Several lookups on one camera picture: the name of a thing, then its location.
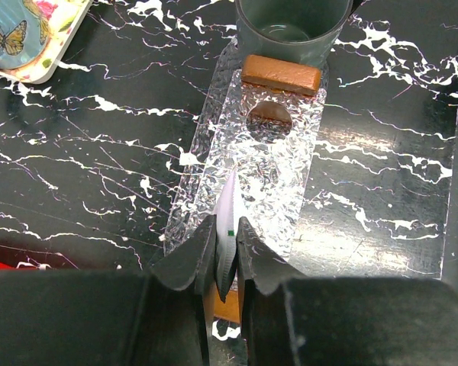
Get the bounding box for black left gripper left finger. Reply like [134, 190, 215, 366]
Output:
[0, 215, 216, 365]

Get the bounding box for white toothpaste tube red cap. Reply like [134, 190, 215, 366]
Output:
[214, 169, 238, 303]

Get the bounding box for clear glass tray wooden handles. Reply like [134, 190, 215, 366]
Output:
[158, 37, 331, 325]

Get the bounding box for floral placemat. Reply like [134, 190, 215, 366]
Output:
[0, 0, 92, 84]

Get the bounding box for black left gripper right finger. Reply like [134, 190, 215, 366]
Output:
[237, 218, 458, 365]

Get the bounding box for dark grey mug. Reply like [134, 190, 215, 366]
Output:
[235, 0, 361, 68]

